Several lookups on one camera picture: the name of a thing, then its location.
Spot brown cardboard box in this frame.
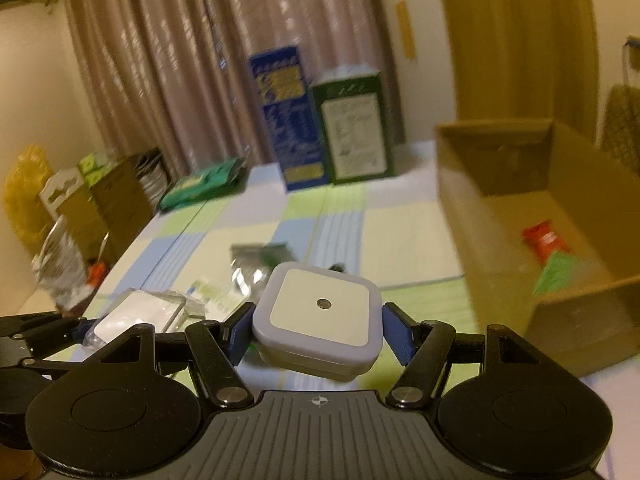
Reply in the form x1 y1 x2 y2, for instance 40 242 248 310
434 119 640 378

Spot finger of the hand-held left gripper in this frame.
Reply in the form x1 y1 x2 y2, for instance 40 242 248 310
0 311 89 337
20 322 101 377

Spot plaid cloth desktop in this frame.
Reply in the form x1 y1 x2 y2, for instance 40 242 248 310
65 139 621 480

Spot white cutout cardboard box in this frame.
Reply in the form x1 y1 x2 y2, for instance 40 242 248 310
39 167 96 241

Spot silver green foil pouch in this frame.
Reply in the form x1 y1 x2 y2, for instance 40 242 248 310
229 242 292 302

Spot clear packet with white square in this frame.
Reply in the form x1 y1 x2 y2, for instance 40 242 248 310
85 287 187 348

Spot white square night light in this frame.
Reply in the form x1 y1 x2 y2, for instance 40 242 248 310
251 261 385 381

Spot beige curtain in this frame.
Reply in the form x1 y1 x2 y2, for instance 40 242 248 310
60 0 401 181

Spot yellow plastic bag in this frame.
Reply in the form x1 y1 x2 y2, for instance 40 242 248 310
4 144 54 261

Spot brown storage carton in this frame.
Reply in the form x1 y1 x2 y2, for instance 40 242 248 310
90 149 163 261

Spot green white spray box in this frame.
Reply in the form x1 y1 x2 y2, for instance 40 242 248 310
531 252 581 297

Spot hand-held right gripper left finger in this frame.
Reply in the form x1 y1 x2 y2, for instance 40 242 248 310
95 302 256 407

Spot green wet wipes pack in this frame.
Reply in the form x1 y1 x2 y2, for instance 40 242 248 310
157 157 248 212

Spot quilted chair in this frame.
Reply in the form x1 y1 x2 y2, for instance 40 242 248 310
599 35 640 177

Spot yellow wall strip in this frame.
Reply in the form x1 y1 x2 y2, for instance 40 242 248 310
395 2 419 61

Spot red candy packet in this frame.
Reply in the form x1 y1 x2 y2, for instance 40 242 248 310
521 220 572 264

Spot tall green milk carton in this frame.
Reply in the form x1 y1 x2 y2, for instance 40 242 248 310
306 65 398 186

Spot tall blue milk carton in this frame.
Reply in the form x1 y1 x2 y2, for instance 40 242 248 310
249 46 331 192

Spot yellow wooden door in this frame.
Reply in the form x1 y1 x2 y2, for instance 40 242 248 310
432 0 601 147

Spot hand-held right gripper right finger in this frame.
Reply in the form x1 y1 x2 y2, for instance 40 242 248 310
382 302 546 408

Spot white paper bags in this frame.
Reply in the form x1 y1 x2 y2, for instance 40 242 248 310
135 152 168 206

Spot white plastic bag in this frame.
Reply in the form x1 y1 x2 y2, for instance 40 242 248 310
31 216 90 311

